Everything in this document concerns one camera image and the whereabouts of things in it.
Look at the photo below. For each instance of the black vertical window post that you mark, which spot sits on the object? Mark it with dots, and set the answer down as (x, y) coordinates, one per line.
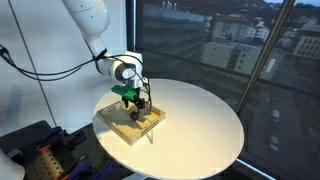
(131, 26)

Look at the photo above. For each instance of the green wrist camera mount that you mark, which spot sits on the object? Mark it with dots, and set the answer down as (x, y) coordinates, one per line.
(126, 91)

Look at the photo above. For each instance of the slanted grey metal pole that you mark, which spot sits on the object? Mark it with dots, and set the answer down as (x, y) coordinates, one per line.
(266, 50)

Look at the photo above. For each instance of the blue clamp with orange tip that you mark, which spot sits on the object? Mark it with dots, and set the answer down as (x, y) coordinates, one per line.
(50, 135)

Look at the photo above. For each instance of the tan perforated board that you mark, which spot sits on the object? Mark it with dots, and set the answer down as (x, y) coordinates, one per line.
(45, 165)

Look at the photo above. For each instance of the white rounded object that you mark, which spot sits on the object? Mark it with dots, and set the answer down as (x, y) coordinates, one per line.
(10, 166)

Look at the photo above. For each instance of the black clamp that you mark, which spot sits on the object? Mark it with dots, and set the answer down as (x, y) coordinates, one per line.
(76, 138)

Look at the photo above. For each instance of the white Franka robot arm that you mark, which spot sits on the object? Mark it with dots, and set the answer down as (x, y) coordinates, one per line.
(90, 23)

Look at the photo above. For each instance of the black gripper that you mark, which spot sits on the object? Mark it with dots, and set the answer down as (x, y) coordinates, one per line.
(140, 95)

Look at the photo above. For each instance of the black equipment with orange parts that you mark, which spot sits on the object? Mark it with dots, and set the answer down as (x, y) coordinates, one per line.
(20, 136)

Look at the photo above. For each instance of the square wooden tray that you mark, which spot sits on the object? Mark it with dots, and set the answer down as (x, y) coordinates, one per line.
(123, 128)

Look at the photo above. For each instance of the thin grey rod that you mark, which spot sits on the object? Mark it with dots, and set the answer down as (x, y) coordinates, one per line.
(46, 100)

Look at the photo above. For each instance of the light metal bar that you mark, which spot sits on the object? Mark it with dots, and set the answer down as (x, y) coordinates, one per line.
(253, 168)

